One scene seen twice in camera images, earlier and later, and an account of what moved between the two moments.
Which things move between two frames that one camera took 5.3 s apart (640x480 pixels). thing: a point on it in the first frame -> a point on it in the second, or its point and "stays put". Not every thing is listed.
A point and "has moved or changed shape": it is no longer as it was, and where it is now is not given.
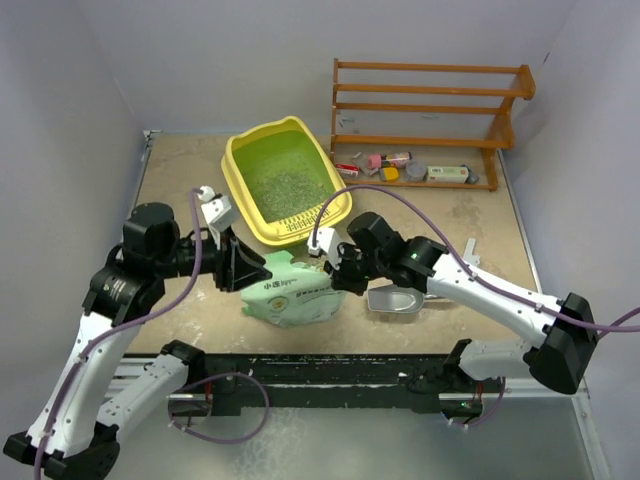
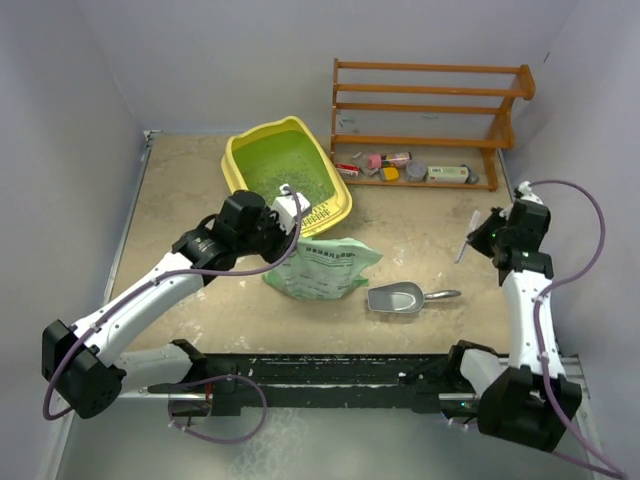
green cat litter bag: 294,295 has moved or changed shape
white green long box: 447,174 stays put
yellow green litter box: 280,177 stays put
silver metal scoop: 396,299 stays put
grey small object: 472,178 stays put
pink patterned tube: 399,159 stays put
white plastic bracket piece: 468,255 -> 474,223
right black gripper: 341,277 -> 476,239
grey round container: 415,171 stays put
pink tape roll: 374,161 stays put
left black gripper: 234,266 -> 283,241
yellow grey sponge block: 388,174 stays put
